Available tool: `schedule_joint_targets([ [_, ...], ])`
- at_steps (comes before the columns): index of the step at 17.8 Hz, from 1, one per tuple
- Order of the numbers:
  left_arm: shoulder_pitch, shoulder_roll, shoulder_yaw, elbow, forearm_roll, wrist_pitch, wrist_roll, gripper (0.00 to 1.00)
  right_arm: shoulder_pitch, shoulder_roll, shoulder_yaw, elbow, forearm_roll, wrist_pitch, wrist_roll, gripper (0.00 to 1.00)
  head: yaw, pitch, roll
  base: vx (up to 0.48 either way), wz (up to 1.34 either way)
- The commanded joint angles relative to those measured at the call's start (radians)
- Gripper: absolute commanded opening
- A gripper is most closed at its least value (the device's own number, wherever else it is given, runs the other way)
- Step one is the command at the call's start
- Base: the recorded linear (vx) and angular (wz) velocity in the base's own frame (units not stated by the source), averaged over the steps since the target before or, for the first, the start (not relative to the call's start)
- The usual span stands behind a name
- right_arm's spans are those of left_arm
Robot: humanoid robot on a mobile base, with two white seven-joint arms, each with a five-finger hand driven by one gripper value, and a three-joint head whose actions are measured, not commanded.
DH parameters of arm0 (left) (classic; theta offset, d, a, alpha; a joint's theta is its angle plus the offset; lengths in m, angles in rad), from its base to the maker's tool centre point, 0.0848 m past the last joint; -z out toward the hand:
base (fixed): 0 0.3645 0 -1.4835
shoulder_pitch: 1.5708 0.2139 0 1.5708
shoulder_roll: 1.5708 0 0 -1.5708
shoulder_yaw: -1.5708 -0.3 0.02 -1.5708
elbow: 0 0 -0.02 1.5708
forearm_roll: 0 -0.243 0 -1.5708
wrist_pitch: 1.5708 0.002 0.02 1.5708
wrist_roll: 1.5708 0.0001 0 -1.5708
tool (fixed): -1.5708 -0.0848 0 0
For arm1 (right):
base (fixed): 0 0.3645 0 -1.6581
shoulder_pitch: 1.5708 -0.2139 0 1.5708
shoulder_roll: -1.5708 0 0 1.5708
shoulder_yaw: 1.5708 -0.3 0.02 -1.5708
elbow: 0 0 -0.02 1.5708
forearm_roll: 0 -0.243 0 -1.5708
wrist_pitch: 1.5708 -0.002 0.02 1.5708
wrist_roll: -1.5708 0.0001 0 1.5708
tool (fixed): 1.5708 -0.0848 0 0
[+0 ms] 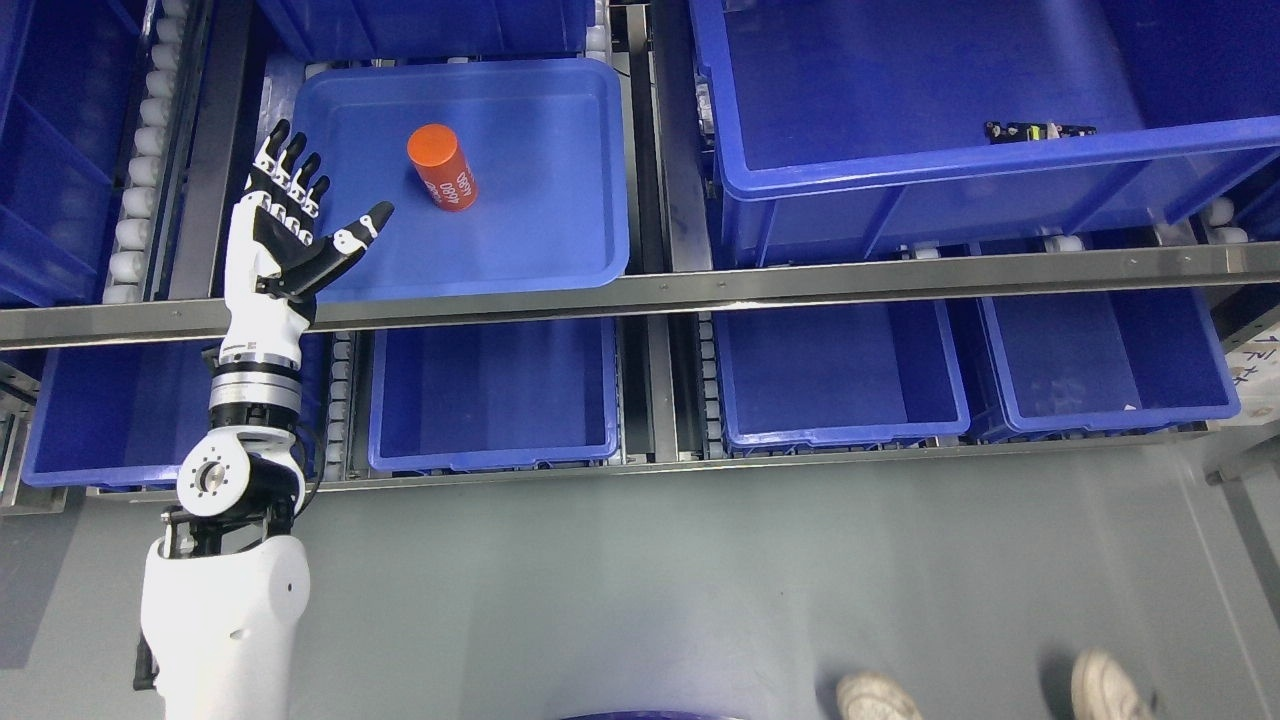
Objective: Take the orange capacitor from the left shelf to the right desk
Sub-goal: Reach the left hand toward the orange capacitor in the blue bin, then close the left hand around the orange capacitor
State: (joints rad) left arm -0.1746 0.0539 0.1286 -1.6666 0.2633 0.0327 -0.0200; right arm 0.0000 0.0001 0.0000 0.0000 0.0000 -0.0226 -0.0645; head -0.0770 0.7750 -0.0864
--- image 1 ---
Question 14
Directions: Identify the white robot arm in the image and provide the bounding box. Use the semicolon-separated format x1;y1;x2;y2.
134;352;311;719

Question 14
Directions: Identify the shallow blue tray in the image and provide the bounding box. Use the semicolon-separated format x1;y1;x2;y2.
291;58;630;304

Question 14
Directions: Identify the white roller track left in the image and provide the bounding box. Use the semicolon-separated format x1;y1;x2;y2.
101;1;193;305

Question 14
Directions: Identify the small black electronic component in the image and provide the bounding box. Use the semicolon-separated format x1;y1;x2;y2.
984;120;1098;145

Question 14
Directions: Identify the blue bin lower left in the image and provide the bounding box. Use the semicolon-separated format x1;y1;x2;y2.
20;334;332;489

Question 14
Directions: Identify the left white shoe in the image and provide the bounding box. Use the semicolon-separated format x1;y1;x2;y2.
835;671;922;720

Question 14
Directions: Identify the white paper label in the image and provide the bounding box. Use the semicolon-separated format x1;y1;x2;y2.
1222;323;1279;427

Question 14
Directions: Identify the blue bin top centre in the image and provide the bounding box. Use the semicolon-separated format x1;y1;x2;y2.
259;1;602;63

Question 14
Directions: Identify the blue bin lower centre right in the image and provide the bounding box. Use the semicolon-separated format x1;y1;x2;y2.
712;301;972;454

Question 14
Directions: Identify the blue bin lower far right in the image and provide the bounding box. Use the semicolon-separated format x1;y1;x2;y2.
951;288;1242;443

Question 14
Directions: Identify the blue bin upper left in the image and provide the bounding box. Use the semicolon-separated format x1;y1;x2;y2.
1;1;146;309

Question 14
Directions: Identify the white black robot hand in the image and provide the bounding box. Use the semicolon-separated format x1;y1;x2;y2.
218;119;396;369

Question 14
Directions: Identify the blue bin lower middle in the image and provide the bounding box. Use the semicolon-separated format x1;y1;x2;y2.
367;318;620;473

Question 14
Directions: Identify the large blue bin upper right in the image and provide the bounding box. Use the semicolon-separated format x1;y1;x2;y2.
689;1;1279;268

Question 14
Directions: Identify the steel shelf front rail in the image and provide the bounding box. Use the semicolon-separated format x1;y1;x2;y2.
1;242;1279;351

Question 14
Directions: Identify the orange cylindrical capacitor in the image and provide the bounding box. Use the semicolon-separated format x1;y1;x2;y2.
406;123;477;211

